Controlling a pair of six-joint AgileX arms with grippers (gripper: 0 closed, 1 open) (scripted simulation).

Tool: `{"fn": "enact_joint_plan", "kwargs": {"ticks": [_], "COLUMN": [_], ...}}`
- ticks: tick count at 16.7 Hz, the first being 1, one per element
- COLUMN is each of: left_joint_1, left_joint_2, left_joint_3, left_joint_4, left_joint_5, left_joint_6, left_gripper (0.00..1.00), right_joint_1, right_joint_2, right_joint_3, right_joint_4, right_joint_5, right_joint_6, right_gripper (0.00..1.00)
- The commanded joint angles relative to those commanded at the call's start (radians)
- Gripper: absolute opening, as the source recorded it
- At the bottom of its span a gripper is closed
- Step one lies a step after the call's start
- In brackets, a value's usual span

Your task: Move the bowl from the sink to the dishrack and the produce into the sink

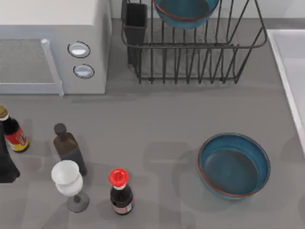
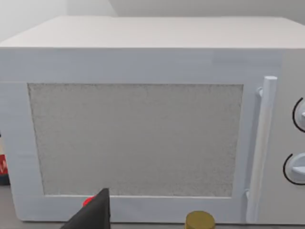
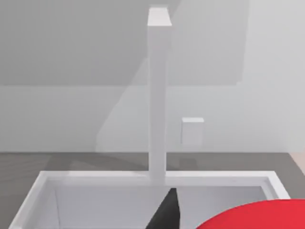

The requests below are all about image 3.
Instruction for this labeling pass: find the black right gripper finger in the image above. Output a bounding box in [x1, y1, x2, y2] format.
[145, 187, 181, 229]

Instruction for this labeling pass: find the red cup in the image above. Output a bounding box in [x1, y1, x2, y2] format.
[194, 198, 305, 229]

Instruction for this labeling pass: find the white sink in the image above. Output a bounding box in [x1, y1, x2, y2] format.
[8, 170, 292, 229]

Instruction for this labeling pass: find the tall white tap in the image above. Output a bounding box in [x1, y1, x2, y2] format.
[147, 7, 173, 186]

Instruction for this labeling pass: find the small white tap handle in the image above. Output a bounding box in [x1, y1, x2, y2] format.
[181, 117, 204, 146]

